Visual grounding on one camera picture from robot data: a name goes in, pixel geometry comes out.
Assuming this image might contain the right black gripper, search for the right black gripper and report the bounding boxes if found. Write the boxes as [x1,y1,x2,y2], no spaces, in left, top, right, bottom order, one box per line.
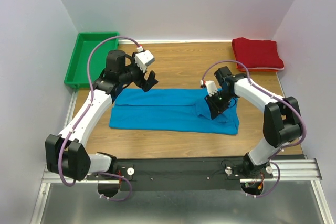
[204,89,234,120]

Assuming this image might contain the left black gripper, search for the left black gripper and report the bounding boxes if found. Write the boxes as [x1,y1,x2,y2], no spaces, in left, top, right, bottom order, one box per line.
[119,52,158,92]

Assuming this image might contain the blue t shirt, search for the blue t shirt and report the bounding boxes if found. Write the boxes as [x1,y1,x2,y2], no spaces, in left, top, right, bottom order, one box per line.
[109,88,239,135]

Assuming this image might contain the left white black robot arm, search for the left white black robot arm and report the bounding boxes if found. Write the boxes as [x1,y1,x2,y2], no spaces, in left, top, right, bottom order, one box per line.
[45,49,158,181]

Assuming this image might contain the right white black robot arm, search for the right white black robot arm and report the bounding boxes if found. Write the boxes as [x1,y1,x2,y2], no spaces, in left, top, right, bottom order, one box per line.
[200,67,307,178]

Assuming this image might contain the folded red t shirt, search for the folded red t shirt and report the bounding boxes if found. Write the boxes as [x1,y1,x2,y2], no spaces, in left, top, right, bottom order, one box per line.
[232,37,279,55]

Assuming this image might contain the green plastic tray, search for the green plastic tray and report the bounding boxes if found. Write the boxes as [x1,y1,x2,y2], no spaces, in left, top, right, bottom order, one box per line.
[64,32,119,88]

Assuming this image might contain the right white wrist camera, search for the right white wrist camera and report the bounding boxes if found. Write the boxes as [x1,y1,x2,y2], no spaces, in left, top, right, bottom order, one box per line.
[205,81,218,97]

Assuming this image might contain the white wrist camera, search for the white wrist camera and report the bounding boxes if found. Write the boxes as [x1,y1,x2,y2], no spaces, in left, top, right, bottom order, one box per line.
[134,50,155,73]
[205,81,218,97]

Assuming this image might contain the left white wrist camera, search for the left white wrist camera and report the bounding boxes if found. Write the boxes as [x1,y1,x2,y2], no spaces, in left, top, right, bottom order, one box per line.
[134,50,155,73]

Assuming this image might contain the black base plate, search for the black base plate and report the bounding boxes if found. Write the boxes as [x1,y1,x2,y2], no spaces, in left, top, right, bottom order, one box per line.
[87,156,273,197]

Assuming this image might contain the aluminium frame rail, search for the aluminium frame rail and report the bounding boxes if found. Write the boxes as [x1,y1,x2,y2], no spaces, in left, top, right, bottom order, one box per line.
[41,158,323,183]

